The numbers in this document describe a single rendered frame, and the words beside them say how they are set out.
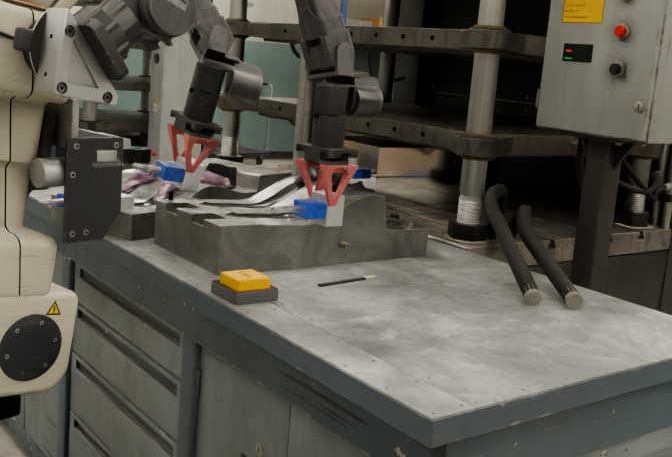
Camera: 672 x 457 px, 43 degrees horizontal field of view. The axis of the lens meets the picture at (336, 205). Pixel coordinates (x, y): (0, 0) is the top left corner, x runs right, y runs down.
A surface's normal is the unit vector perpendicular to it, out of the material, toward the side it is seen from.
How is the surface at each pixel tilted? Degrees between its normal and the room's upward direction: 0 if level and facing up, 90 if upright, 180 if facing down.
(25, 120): 90
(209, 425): 90
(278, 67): 90
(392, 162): 90
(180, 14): 80
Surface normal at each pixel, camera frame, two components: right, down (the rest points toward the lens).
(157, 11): 0.67, 0.00
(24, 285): 0.76, 0.17
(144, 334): -0.80, 0.04
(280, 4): 0.51, 0.18
